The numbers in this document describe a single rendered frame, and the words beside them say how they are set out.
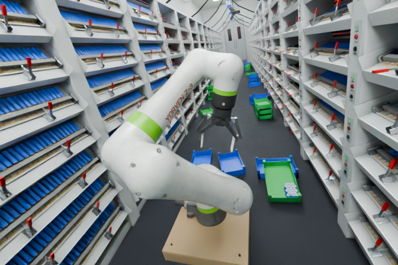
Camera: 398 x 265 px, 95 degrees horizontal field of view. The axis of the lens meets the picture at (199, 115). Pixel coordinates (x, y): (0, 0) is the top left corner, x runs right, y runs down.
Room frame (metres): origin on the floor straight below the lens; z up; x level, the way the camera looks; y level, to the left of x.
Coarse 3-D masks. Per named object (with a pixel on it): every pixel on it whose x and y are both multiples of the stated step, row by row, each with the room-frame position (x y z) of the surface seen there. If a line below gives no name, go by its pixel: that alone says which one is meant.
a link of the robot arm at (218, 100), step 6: (216, 96) 0.66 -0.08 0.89; (222, 96) 0.64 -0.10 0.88; (228, 96) 0.64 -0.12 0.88; (234, 96) 0.65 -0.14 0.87; (216, 102) 0.66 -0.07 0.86; (222, 102) 0.65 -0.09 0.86; (228, 102) 0.65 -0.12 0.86; (234, 102) 0.66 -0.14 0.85; (222, 108) 0.65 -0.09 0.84; (228, 108) 0.65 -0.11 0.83
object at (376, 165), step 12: (372, 144) 0.63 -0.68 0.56; (384, 144) 0.62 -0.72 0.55; (360, 156) 0.64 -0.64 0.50; (372, 156) 0.60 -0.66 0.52; (384, 156) 0.56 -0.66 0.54; (396, 156) 0.55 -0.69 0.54; (360, 168) 0.62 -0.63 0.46; (372, 168) 0.56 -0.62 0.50; (384, 168) 0.54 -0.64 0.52; (396, 168) 0.51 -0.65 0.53; (372, 180) 0.55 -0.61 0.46; (384, 180) 0.48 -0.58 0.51; (396, 180) 0.47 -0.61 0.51; (384, 192) 0.48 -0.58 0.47; (396, 192) 0.44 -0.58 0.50; (396, 204) 0.43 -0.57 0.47
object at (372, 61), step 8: (384, 48) 0.63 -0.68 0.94; (392, 48) 0.62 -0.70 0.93; (368, 56) 0.64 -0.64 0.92; (376, 56) 0.64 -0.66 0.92; (360, 64) 0.65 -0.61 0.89; (368, 64) 0.64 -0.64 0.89; (376, 64) 0.63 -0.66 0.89; (384, 64) 0.60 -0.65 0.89; (368, 72) 0.61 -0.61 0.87; (384, 72) 0.55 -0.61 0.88; (392, 72) 0.53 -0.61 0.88; (368, 80) 0.63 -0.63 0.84; (376, 80) 0.58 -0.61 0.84; (384, 80) 0.54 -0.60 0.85; (392, 80) 0.51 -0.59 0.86; (392, 88) 0.52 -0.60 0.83
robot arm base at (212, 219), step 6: (180, 204) 0.73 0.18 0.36; (186, 204) 0.71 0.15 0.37; (192, 204) 0.69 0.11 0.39; (192, 210) 0.68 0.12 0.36; (222, 210) 0.64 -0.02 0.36; (192, 216) 0.67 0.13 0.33; (198, 216) 0.64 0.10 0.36; (204, 216) 0.62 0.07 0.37; (210, 216) 0.61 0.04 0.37; (216, 216) 0.62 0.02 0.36; (222, 216) 0.62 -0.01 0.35; (204, 222) 0.61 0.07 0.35; (210, 222) 0.61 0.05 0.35; (216, 222) 0.61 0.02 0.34
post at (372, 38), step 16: (352, 16) 0.73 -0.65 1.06; (352, 32) 0.73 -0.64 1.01; (368, 32) 0.65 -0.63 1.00; (384, 32) 0.63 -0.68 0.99; (352, 48) 0.72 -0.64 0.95; (368, 48) 0.65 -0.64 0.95; (352, 64) 0.71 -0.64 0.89; (368, 96) 0.64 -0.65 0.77; (352, 112) 0.68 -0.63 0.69; (352, 128) 0.67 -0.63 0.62; (352, 144) 0.66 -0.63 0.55; (352, 160) 0.65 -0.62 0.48; (352, 176) 0.65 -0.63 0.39; (352, 208) 0.65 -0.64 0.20
